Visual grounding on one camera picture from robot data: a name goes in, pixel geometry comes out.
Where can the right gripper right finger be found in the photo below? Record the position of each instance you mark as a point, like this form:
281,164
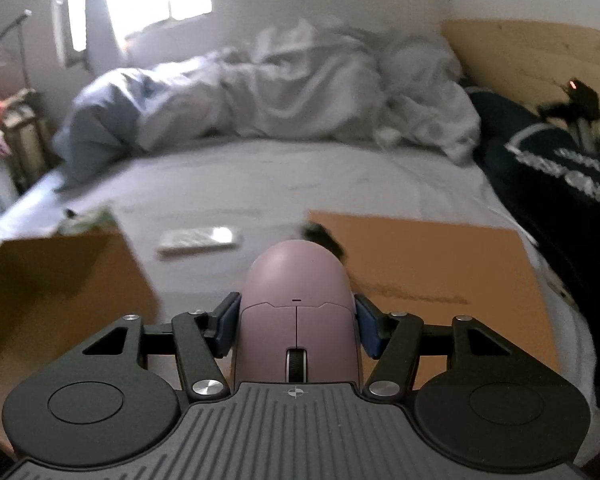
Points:
392,341

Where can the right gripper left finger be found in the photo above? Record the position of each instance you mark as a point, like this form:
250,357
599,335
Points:
201,338

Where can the pink computer mouse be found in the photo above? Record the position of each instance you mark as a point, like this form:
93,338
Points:
297,319

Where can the orange box lid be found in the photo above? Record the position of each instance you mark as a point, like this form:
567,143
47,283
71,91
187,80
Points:
440,270

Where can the white remote control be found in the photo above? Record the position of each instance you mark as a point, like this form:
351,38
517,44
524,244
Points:
187,241

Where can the grey bed sheet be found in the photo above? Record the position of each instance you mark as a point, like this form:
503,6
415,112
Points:
265,188

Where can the open brown cardboard box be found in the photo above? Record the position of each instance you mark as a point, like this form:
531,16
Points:
55,292

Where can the green flat packet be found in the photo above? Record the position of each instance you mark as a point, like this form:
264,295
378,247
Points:
96,220

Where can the black printed garment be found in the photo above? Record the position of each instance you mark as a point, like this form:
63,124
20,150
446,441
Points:
552,190

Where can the grey crumpled duvet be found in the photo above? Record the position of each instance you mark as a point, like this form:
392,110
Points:
319,80

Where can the black device with red light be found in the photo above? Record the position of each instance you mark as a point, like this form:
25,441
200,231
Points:
580,113

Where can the wooden headboard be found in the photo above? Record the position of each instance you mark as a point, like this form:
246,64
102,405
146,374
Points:
529,62

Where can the black clothes rack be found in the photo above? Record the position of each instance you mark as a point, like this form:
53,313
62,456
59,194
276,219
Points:
16,26

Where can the window with frame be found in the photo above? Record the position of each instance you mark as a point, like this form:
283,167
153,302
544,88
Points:
97,34

